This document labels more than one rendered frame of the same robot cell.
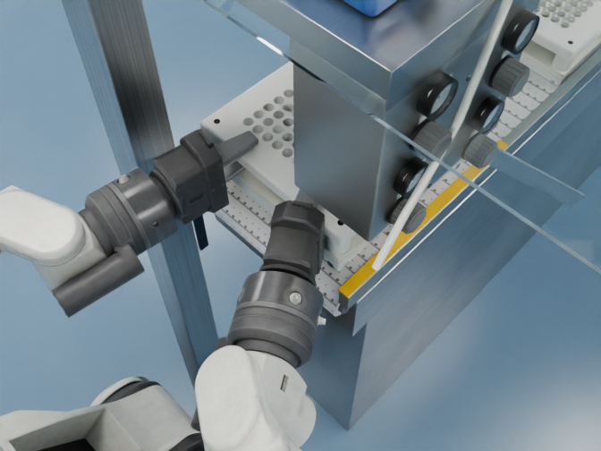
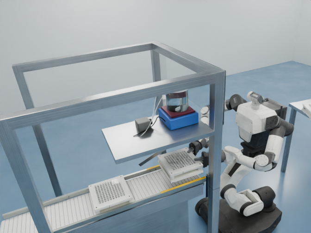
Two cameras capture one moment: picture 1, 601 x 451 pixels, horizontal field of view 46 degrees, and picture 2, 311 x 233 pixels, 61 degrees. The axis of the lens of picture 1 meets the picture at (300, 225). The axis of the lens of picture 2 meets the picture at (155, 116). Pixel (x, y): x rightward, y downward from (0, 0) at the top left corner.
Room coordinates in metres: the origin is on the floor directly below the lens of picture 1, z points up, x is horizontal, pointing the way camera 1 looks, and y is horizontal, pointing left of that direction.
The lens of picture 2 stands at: (2.02, 0.50, 2.12)
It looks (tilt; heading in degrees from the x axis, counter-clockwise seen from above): 27 degrees down; 206
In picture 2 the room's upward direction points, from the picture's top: 5 degrees counter-clockwise
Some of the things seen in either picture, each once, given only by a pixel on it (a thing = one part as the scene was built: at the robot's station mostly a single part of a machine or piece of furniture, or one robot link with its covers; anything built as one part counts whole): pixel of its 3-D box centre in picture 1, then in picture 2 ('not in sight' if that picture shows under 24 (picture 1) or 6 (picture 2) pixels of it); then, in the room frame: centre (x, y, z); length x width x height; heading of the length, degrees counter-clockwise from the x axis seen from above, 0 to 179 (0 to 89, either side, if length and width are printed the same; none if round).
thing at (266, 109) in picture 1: (337, 128); (179, 161); (0.60, -0.05, 0.97); 0.25 x 0.24 x 0.02; 45
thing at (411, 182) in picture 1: (411, 177); not in sight; (0.40, -0.10, 1.12); 0.04 x 0.01 x 0.04; 136
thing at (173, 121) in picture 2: not in sight; (177, 113); (0.56, -0.06, 1.32); 0.21 x 0.20 x 0.09; 46
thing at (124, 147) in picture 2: not in sight; (155, 132); (0.73, -0.15, 1.26); 0.62 x 0.38 x 0.04; 136
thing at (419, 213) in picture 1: (408, 211); not in sight; (0.39, -0.10, 1.07); 0.03 x 0.02 x 0.05; 136
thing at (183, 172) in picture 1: (169, 191); (210, 158); (0.50, 0.15, 0.96); 0.12 x 0.10 x 0.13; 127
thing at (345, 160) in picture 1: (412, 87); not in sight; (0.49, -0.11, 1.15); 0.22 x 0.11 x 0.20; 136
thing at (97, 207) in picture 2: not in sight; (109, 192); (0.97, -0.41, 0.90); 0.25 x 0.24 x 0.02; 46
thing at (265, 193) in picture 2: not in sight; (243, 210); (0.16, 0.39, 0.19); 0.64 x 0.52 x 0.33; 135
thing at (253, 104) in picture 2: not in sight; (255, 99); (0.15, 0.39, 1.30); 0.10 x 0.07 x 0.09; 45
